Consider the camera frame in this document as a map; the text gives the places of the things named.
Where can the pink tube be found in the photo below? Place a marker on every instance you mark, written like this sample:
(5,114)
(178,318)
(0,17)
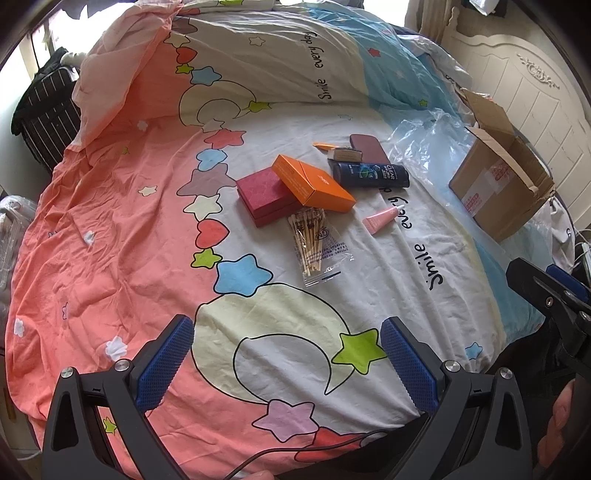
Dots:
(378,221)

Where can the person's right hand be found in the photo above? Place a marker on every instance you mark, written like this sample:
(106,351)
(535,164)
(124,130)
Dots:
(556,424)

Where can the orange tube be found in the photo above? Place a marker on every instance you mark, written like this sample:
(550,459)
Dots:
(325,146)

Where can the white wooden headboard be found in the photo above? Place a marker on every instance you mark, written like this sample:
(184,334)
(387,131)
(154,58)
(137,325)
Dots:
(531,92)

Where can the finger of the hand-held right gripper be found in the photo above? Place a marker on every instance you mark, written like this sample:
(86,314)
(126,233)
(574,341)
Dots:
(531,284)
(565,281)

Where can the star printed blanket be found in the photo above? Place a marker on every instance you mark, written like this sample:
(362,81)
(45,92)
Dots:
(115,230)

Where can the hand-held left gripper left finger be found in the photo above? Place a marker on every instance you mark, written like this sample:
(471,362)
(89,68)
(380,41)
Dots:
(161,364)

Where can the maroon case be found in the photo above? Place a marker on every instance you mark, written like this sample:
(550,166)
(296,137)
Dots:
(369,146)

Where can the dark blue shampoo bottle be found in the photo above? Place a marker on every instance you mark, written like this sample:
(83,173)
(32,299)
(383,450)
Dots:
(369,174)

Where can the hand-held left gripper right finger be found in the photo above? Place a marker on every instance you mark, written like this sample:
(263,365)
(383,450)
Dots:
(408,364)

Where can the bag of cotton swabs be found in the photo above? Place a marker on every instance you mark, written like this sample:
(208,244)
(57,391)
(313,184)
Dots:
(314,244)

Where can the orange carton box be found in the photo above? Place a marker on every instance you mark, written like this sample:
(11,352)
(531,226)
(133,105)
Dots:
(318,184)

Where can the black striped garment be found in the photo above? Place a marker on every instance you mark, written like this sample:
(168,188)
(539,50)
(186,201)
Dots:
(46,120)

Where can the cardboard box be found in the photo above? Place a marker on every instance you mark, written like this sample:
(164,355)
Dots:
(485,194)

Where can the crumpled clear plastic bag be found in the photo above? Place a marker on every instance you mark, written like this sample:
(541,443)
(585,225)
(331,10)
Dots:
(11,230)

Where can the red textured box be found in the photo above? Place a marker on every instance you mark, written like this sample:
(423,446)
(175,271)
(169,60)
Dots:
(268,194)

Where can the small brown box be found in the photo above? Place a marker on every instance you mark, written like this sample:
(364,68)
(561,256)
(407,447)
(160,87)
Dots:
(346,155)

